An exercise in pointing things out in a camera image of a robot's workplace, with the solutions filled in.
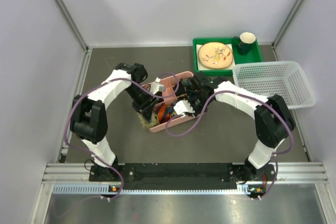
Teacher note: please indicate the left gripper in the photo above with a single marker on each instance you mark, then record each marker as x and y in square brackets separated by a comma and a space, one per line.
[147, 109]

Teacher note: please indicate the rolled orange blue tie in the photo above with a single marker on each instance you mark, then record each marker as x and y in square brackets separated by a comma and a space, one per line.
[164, 113]

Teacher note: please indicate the pink divided storage box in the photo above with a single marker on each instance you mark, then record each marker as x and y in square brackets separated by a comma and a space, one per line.
[174, 92]

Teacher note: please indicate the cream floral plate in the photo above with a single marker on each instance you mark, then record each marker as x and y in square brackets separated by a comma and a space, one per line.
[215, 56]

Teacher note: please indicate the olive green patterned tie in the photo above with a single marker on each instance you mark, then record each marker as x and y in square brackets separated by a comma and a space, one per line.
[148, 124]

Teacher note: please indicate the dark green mug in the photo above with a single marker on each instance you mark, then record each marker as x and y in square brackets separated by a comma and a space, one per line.
[244, 42]

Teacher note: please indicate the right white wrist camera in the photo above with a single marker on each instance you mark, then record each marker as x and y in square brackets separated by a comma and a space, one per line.
[183, 108]

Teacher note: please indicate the aluminium frame rail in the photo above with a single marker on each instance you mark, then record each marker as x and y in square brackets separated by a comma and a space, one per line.
[288, 173]

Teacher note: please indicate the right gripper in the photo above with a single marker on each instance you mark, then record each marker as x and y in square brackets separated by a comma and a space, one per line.
[197, 113]

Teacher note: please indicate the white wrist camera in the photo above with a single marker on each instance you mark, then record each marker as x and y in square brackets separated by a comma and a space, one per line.
[183, 108]
[157, 86]

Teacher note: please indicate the white perforated plastic basket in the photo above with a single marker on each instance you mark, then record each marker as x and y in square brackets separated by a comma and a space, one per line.
[284, 78]

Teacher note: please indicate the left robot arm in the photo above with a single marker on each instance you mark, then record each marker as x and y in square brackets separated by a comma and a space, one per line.
[89, 120]

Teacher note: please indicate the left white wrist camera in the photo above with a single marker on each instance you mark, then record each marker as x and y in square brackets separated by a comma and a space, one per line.
[157, 86]

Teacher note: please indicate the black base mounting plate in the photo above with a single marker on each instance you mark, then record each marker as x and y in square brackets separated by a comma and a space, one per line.
[183, 178]

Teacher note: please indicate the rolled teal patterned tie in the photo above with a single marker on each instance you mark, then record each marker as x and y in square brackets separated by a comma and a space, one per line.
[189, 86]

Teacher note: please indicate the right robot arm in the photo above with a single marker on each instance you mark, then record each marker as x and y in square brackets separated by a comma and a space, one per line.
[273, 120]

